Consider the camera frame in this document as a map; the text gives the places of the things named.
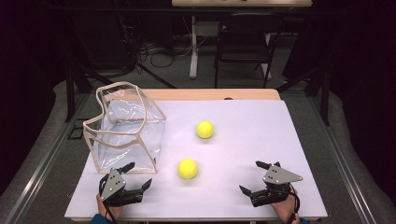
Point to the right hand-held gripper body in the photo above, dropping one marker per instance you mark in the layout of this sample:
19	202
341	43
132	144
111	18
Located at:
277	184

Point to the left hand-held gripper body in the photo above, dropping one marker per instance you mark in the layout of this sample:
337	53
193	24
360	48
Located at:
113	186

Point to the clear plastic bag beige trim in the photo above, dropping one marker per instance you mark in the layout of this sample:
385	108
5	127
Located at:
124	130

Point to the yellow tennis ball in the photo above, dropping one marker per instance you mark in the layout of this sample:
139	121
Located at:
205	129
187	168

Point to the person's right hand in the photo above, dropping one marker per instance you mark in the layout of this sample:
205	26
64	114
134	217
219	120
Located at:
285	207

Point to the person's left hand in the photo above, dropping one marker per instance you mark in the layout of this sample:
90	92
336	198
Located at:
109	211

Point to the white table mat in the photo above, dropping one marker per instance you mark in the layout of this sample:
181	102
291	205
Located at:
236	161

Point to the wooden table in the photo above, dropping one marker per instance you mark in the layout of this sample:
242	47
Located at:
202	94

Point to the black metal stand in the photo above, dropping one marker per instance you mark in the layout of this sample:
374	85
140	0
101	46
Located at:
320	90
73	87

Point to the black folding chair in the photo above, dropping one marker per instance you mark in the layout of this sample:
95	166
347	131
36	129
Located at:
246	46

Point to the background desk white leg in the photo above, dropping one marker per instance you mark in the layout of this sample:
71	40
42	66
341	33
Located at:
243	2

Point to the metal floor rail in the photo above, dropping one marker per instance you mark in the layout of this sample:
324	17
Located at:
40	165
342	165

